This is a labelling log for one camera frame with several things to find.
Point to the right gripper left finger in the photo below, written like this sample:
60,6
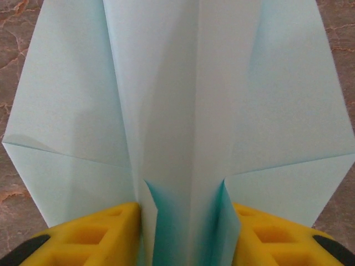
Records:
116,249

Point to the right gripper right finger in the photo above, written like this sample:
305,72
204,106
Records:
249,249

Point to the light blue paper sheet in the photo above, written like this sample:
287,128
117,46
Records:
177,110

